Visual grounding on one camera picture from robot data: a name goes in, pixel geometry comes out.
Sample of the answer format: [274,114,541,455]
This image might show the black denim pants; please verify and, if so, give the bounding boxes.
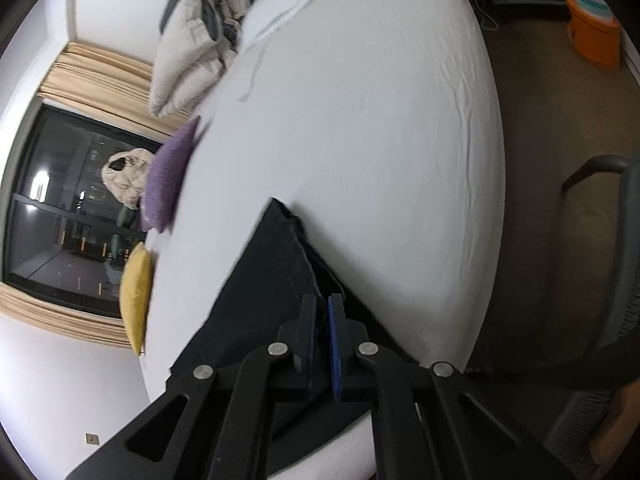
[167,198,416,474]

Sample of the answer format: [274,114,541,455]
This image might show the yellow pillow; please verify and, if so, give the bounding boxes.
[119,242,153,356]

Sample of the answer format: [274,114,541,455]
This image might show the purple pillow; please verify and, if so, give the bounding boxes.
[140,116,201,232]

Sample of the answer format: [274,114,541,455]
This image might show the white bed mattress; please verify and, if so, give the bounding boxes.
[136,0,507,480]

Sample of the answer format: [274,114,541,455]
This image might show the dark window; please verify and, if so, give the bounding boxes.
[1,105,159,318]

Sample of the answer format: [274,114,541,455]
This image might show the beige folded duvet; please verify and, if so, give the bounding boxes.
[149,0,256,118]

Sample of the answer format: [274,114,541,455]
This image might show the beige curtain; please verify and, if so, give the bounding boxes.
[37,42,189,142]

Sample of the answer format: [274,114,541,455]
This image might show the orange storage box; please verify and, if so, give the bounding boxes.
[565,0,622,72]

